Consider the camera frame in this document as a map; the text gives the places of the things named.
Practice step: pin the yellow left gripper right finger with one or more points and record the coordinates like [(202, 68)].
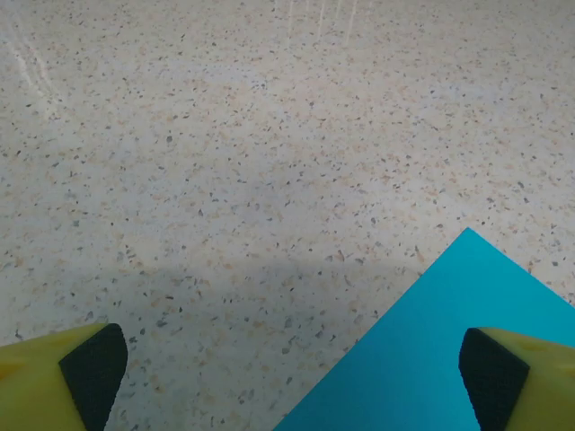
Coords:
[(530, 386)]

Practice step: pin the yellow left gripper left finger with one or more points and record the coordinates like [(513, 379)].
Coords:
[(40, 386)]

